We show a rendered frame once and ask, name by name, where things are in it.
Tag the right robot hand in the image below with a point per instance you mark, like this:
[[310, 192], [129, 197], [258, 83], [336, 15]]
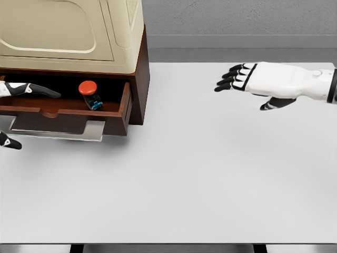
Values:
[[273, 79]]

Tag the brown cabinet with beige top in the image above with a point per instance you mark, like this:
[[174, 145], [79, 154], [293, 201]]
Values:
[[65, 31]]

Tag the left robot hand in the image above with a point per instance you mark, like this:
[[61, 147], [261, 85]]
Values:
[[18, 88]]

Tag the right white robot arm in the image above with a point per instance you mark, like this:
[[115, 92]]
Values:
[[318, 84]]

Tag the red push-button switch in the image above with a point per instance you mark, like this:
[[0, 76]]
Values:
[[87, 87]]

